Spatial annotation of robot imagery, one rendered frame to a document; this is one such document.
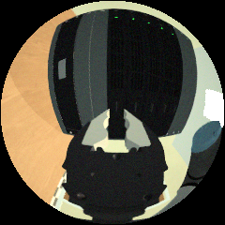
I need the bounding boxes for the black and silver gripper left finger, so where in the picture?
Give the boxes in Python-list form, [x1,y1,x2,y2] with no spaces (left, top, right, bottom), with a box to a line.
[62,109,111,170]

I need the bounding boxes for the dark grey server rack frame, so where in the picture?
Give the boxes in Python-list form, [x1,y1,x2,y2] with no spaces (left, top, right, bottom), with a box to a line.
[48,8,197,141]

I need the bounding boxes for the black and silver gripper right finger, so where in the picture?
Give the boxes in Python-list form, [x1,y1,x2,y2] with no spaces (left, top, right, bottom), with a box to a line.
[122,110,168,172]

